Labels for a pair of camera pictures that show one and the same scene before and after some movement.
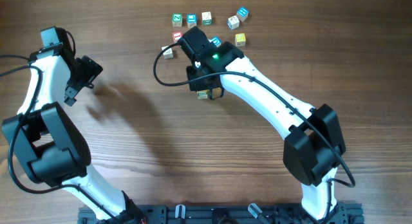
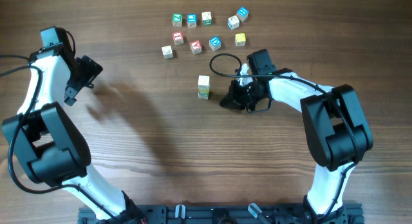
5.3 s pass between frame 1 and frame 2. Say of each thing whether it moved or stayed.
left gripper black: stayed
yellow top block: stayed
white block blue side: stayed
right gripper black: moved
